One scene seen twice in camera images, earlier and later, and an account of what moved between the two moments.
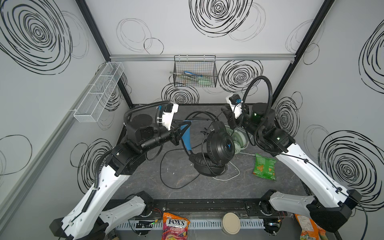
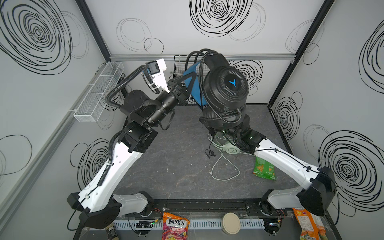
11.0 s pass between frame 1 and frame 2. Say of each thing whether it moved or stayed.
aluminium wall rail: stayed
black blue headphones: moved
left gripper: moved
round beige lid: stayed
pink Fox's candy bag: stayed
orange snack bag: stayed
